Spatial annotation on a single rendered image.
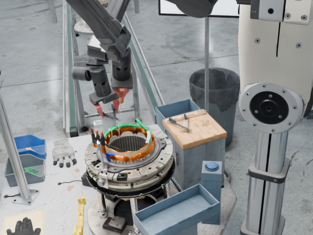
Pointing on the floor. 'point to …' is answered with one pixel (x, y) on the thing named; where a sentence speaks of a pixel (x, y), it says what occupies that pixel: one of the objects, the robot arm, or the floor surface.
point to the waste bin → (228, 124)
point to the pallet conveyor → (69, 31)
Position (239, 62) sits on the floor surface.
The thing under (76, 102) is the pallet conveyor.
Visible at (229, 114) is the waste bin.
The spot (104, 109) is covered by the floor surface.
